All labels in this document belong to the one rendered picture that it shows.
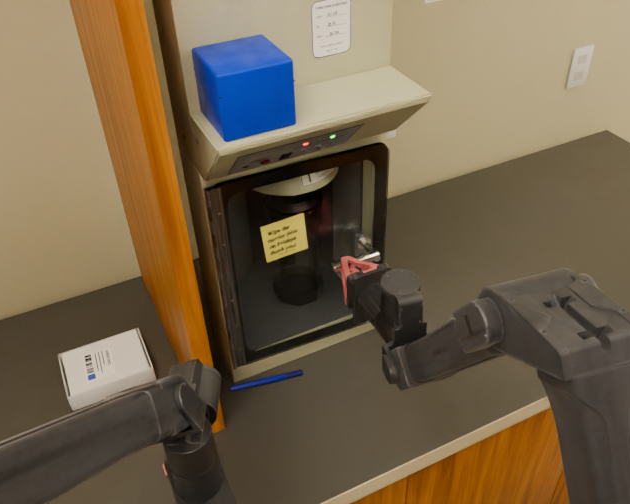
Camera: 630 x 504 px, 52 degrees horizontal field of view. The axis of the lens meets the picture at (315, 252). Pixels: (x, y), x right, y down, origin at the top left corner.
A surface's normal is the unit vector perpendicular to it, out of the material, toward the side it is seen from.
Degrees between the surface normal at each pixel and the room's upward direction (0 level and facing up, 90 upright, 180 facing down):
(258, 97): 90
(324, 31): 90
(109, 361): 0
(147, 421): 64
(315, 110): 0
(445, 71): 90
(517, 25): 90
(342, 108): 0
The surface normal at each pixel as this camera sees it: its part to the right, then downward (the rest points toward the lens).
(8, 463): 0.91, -0.36
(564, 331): -0.11, -0.87
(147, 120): 0.44, 0.55
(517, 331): -0.96, 0.22
